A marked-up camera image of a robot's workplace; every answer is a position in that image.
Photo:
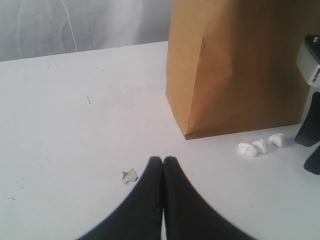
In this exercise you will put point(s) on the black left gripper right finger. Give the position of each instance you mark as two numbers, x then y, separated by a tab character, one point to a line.
187	215

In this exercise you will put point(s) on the white backdrop curtain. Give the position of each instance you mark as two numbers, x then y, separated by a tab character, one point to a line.
36	28

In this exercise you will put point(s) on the small torn plastic scrap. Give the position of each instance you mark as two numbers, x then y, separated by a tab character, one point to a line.
129	176

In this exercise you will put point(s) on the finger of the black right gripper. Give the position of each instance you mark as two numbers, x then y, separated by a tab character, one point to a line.
309	133
312	164

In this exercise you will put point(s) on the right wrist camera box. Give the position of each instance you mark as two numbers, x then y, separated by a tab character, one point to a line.
308	60

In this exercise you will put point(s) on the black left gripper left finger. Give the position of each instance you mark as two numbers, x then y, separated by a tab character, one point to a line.
139	216

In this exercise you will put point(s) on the brown paper shopping bag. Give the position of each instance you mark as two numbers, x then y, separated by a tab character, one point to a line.
231	64

